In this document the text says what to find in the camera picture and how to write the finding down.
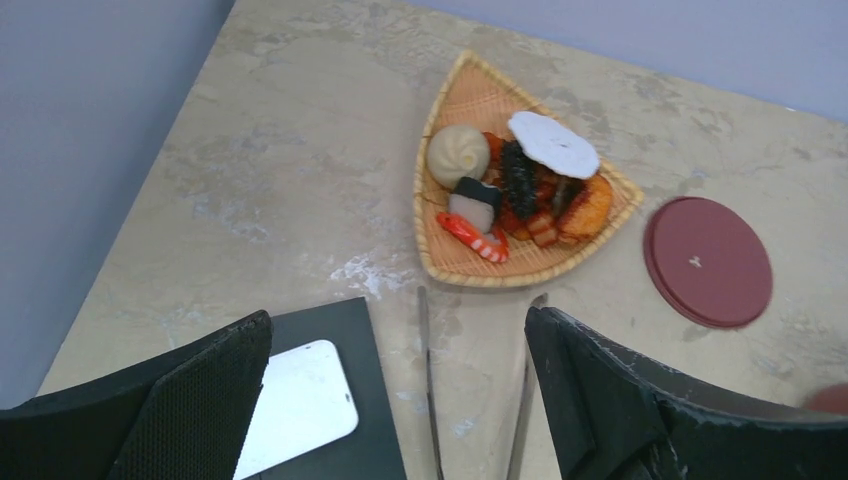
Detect orange fried cutlet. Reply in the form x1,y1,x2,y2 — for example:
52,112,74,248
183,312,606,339
558,174,613,245

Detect dark red round lid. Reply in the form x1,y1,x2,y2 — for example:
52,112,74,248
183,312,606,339
643,196,774,329

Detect red white shrimp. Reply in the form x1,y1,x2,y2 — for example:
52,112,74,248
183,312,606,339
436,212,509,263

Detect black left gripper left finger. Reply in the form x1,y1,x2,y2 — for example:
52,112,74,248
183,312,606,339
1,310,273,479

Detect black spiky sea cucumber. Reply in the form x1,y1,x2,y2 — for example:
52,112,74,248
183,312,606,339
500,140,537,221

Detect white steamed bun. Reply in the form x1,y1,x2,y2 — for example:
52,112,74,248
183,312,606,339
426,124,491,189

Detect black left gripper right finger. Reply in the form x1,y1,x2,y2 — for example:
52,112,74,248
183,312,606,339
525,307,847,479

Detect dark red steel lunch pot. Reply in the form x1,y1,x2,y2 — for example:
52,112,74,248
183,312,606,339
803,383,848,415

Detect steel food tongs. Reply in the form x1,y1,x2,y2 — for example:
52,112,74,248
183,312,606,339
416,285,538,480

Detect black network switch box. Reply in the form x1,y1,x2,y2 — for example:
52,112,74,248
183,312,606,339
247,297,406,479

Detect white small device box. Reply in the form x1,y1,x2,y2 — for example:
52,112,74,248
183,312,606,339
234,339,359,479

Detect white round rice cracker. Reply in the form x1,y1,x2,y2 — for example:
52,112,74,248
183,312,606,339
507,111,601,180

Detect white black sushi piece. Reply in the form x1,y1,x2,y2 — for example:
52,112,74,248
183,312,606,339
448,176,502,234

